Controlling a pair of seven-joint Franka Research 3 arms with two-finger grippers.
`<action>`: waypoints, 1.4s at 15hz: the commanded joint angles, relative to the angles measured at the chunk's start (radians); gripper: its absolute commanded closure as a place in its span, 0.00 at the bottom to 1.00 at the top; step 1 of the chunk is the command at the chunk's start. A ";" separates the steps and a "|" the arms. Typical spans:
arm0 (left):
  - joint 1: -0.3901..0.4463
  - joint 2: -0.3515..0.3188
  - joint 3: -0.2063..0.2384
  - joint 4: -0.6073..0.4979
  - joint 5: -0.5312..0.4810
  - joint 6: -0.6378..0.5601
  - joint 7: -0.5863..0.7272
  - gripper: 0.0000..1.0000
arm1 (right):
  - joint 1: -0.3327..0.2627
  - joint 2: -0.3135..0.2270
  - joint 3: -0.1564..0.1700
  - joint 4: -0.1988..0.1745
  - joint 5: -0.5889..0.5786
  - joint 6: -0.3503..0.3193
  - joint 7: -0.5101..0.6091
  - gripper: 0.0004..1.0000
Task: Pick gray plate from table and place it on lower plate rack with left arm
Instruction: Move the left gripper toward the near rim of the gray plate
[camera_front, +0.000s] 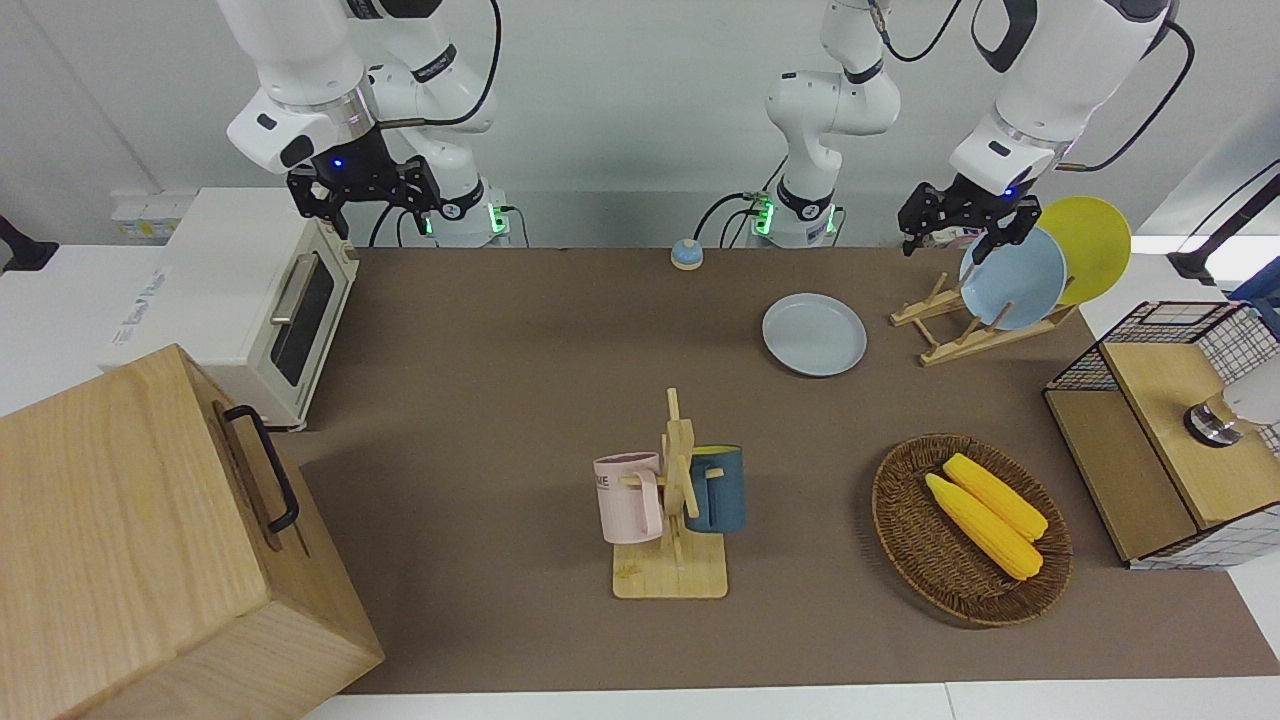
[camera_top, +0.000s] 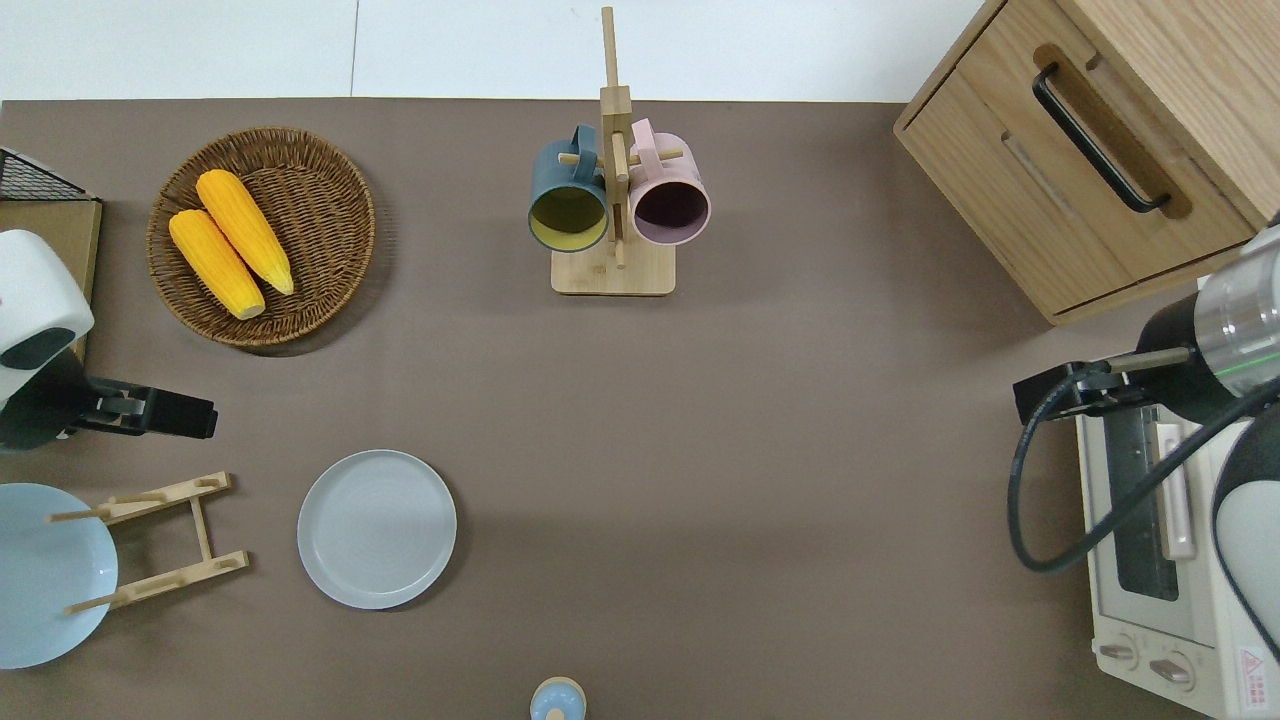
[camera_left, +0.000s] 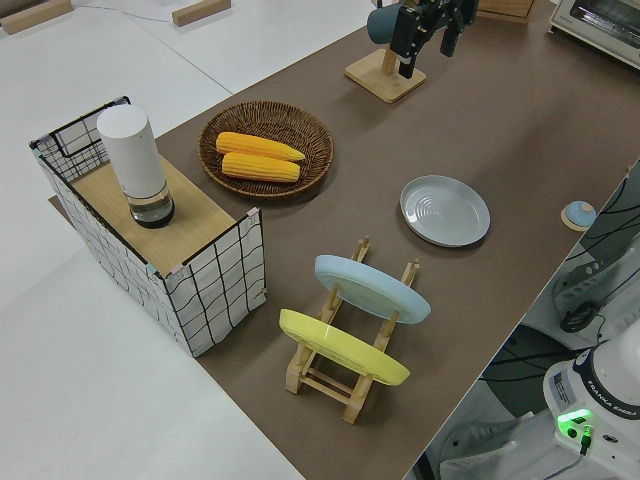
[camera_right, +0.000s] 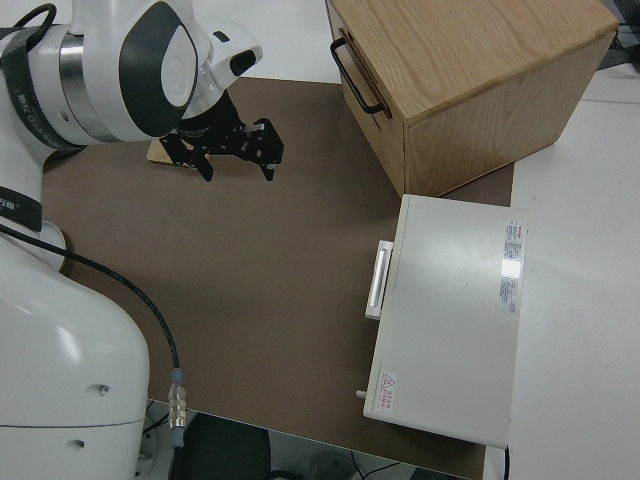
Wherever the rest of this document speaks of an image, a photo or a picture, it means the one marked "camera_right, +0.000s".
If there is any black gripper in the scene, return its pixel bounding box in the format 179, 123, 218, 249
159, 97, 286, 184

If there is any brown table mat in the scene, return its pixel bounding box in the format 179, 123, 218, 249
39, 77, 516, 474

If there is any wooden mug tree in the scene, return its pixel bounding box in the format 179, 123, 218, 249
145, 138, 201, 171

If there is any light wooden drawer cabinet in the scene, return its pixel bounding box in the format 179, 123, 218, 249
324, 0, 620, 199

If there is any white toaster oven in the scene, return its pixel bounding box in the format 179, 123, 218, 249
353, 193, 530, 449

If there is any dark background equipment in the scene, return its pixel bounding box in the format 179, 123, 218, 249
597, 0, 640, 76

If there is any black cabinet drawer handle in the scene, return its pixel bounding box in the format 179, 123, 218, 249
329, 38, 386, 115

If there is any white oven door handle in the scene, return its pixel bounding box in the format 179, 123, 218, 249
364, 240, 395, 320

